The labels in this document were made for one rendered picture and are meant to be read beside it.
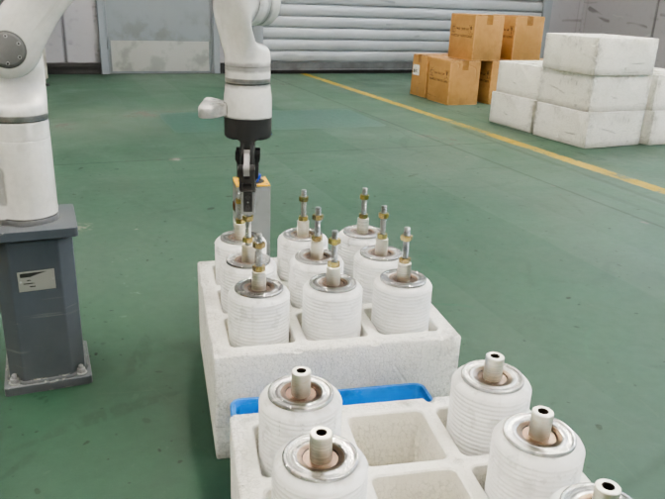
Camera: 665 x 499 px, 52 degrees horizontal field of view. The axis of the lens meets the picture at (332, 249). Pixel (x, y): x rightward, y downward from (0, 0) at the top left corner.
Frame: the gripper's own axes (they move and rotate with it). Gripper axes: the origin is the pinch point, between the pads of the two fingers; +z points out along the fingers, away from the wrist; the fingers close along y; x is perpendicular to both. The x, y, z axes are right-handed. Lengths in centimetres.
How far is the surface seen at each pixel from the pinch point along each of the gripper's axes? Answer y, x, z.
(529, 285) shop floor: 48, -70, 35
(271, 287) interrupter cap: -11.7, -4.1, 10.3
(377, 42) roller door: 564, -97, 7
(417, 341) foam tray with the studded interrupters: -15.1, -26.9, 17.7
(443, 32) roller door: 587, -165, -3
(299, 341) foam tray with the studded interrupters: -15.5, -8.4, 17.5
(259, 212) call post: 26.1, -1.2, 9.9
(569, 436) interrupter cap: -50, -36, 10
